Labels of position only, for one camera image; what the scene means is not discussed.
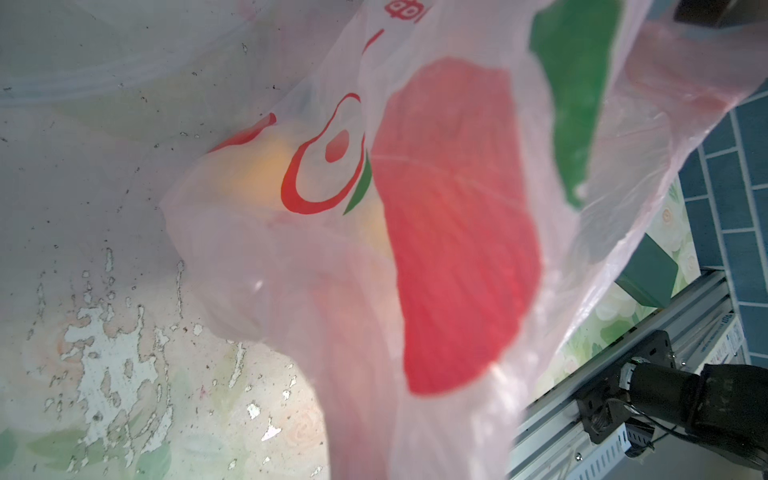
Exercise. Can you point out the pink plastic bag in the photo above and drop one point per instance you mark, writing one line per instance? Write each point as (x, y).
(520, 150)

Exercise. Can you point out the pale peach fruit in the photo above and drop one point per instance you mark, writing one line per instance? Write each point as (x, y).
(330, 172)

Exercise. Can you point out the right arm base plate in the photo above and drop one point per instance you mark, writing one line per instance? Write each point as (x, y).
(600, 400)

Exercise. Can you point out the dark green rectangular block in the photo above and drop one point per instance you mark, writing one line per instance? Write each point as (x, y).
(650, 274)

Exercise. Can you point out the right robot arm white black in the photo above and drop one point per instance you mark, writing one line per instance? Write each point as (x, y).
(723, 408)

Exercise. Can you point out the aluminium rail frame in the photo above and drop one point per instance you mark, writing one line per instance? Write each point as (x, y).
(552, 443)

